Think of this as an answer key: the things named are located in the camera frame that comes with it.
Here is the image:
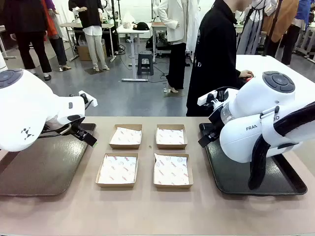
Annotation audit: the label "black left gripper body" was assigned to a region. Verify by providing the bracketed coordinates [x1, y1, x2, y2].
[70, 124, 87, 140]

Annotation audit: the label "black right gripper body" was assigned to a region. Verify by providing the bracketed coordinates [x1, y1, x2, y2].
[208, 108, 223, 135]

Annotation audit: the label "kraft paper food box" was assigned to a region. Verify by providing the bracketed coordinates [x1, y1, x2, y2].
[108, 123, 143, 150]
[156, 123, 188, 149]
[95, 152, 139, 188]
[153, 153, 193, 189]

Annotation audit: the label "person's right forearm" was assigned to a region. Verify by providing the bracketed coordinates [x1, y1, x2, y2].
[225, 53, 243, 79]

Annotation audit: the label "large black serving tray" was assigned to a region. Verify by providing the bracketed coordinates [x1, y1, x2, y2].
[198, 122, 308, 196]

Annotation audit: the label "large brown serving tray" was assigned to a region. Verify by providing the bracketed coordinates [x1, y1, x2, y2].
[0, 122, 96, 197]

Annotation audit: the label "dark floor mat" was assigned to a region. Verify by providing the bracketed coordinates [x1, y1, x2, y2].
[84, 65, 111, 75]

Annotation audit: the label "person in black shirt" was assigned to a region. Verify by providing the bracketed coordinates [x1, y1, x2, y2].
[186, 0, 254, 118]

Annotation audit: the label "mannequin in orange garment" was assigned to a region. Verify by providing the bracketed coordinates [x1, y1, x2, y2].
[40, 0, 72, 72]

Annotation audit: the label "dark grey plastic stool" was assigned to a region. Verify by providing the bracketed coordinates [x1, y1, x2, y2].
[137, 52, 155, 76]

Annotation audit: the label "mannequin grey skirt black apron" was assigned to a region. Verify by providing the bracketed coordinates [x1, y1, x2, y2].
[236, 0, 265, 55]

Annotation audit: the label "white height-adjustable desk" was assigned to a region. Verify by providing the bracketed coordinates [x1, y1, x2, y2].
[117, 23, 152, 82]

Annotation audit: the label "wooden top table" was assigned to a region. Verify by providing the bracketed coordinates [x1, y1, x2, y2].
[60, 22, 118, 62]

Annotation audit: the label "mannequin white jacket black pants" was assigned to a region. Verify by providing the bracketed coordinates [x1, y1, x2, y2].
[157, 0, 188, 93]

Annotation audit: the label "white-legged side table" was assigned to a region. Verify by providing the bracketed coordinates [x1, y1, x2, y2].
[0, 24, 16, 59]

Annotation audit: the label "mannequin black top beige pants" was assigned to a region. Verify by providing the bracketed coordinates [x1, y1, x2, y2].
[68, 0, 110, 72]

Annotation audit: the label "bystander in black clothes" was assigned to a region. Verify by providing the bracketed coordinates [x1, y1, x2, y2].
[0, 0, 53, 82]

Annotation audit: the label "mannequin in brown coat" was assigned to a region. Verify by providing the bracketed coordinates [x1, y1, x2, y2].
[262, 0, 300, 59]

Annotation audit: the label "black hat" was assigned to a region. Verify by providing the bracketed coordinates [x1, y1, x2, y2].
[132, 22, 150, 31]

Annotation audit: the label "figure in blue top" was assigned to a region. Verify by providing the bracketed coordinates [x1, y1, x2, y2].
[280, 0, 314, 66]

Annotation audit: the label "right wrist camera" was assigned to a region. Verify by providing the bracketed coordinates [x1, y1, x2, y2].
[197, 90, 223, 108]

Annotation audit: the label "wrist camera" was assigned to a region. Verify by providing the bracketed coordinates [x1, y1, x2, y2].
[197, 90, 223, 108]
[78, 90, 98, 108]

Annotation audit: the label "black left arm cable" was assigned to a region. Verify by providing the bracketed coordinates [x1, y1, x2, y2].
[36, 124, 72, 138]

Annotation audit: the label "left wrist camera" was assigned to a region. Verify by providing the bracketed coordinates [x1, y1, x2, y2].
[78, 90, 98, 108]

